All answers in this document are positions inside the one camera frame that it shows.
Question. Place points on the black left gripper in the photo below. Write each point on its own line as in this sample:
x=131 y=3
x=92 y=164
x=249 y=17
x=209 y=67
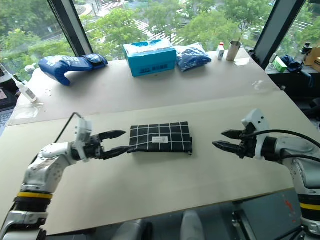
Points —
x=94 y=148

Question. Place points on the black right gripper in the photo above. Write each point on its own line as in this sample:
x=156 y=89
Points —
x=247 y=146

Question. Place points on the black white-grid pouch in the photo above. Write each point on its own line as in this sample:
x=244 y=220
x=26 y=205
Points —
x=160 y=137

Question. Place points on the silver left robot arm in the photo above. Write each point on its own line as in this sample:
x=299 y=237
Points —
x=47 y=165

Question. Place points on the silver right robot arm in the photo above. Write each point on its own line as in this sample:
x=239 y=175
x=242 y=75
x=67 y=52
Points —
x=307 y=180

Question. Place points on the small white bottle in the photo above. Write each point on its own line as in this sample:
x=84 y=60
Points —
x=220 y=52

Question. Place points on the blue tissue box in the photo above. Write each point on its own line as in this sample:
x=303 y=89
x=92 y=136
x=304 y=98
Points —
x=150 y=61

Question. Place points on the metal cup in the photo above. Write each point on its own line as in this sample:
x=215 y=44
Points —
x=233 y=51

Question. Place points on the blue packet in clear bag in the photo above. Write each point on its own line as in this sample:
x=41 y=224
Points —
x=192 y=58

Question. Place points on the dark rounded shape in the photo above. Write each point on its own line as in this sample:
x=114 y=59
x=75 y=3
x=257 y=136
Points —
x=132 y=231

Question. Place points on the small green box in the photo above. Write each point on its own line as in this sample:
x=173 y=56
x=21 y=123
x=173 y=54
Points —
x=280 y=64

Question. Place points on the blue plastic package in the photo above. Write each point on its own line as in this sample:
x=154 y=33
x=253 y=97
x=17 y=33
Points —
x=65 y=66

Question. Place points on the clear plastic sheet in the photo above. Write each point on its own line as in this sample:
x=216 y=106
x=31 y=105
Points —
x=26 y=112

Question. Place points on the grey rounded shape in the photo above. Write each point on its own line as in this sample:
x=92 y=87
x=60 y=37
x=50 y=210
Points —
x=192 y=226

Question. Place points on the dark blue cloth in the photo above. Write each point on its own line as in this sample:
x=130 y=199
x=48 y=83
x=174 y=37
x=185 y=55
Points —
x=295 y=65

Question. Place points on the clear squeeze bottle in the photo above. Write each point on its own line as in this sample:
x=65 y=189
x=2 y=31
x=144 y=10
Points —
x=26 y=91

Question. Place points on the laptop computer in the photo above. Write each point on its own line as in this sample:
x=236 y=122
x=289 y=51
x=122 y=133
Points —
x=5 y=110

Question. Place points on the yellow cardboard box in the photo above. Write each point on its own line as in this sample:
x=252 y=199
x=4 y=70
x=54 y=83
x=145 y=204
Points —
x=313 y=58

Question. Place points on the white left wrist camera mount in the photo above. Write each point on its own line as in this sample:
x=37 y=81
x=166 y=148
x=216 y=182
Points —
x=83 y=130

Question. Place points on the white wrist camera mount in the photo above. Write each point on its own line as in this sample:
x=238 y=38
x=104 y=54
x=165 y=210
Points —
x=83 y=130
x=257 y=117

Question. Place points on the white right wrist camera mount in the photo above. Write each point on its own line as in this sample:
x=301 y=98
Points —
x=257 y=117

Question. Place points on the dark window frame pillar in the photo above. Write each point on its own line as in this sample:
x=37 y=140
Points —
x=71 y=27
x=277 y=32

